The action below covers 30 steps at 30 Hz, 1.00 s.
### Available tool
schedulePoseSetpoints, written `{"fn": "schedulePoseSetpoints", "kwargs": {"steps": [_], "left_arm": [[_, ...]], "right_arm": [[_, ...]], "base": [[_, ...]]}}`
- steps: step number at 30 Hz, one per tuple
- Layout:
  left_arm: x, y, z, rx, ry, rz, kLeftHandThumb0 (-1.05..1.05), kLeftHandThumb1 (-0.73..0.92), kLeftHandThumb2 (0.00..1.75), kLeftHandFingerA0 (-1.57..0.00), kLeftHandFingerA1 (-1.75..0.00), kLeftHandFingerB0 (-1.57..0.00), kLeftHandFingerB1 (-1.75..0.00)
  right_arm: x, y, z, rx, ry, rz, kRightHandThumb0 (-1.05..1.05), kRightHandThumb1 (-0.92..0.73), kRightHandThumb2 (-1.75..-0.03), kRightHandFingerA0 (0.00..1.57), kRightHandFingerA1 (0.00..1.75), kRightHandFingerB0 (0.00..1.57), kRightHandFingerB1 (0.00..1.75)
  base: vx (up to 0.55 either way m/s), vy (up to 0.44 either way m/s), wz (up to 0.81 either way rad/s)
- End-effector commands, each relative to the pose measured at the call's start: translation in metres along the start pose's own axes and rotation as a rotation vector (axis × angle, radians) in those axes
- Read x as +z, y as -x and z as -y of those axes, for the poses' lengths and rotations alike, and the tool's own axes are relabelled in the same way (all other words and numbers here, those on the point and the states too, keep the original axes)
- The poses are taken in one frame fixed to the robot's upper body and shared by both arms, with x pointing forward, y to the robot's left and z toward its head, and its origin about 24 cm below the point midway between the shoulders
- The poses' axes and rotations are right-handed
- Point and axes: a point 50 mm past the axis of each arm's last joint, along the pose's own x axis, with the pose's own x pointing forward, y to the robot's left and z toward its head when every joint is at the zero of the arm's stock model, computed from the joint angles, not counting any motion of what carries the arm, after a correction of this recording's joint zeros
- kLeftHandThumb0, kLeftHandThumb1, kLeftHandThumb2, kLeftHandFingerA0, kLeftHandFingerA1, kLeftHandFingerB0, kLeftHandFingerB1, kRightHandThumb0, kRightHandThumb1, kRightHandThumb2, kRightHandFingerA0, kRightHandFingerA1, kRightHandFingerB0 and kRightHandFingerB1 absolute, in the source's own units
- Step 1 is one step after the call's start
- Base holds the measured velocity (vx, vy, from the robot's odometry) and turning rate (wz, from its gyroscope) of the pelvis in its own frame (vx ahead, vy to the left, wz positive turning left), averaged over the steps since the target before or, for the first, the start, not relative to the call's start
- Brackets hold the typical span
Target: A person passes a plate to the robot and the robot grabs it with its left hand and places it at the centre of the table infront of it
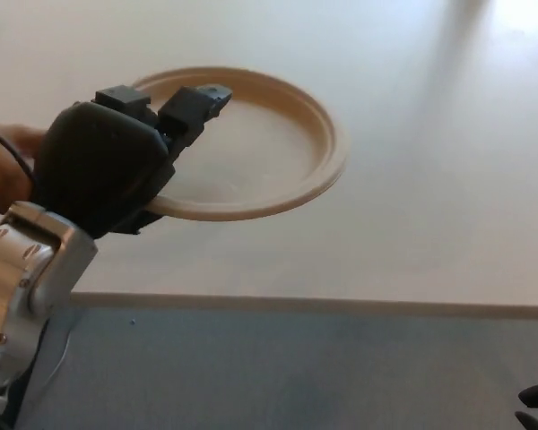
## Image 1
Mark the person's bare hand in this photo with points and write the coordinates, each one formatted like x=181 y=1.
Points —
x=0 y=183

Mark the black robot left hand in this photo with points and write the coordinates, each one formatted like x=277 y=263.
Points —
x=98 y=165

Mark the beige round paper plate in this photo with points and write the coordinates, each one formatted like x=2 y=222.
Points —
x=273 y=148

